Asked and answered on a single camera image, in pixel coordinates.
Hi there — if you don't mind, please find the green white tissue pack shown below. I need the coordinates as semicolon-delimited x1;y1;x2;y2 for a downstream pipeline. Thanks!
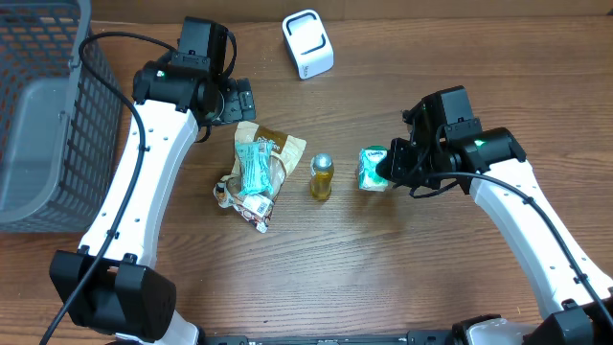
356;146;389;192

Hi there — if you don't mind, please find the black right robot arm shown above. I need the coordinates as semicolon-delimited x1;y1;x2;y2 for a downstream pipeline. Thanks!
376;85;612;344

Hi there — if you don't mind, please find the grey plastic mesh basket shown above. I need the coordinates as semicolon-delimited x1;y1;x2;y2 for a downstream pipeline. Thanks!
1;0;123;233

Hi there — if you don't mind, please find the teal wipes packet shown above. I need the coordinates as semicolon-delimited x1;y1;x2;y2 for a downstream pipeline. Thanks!
235;141;274;196

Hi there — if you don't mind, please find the white black barcode scanner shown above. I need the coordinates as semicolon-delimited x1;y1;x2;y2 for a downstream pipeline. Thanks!
282;9;334;80

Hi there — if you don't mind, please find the yellow drink bottle silver cap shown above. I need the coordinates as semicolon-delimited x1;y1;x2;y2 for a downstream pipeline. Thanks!
309;153;334;200

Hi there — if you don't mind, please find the small brown snack packet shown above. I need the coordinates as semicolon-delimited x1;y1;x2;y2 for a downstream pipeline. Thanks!
213;177;274;233

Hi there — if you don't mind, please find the brown Panera snack bag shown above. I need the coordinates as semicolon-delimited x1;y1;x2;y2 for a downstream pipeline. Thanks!
222;122;307;199

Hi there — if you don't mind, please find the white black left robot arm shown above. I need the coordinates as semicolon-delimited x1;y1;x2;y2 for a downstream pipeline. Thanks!
49;17;256;344

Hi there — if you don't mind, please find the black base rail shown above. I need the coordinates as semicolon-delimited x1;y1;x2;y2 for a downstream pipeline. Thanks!
187;330;468;345

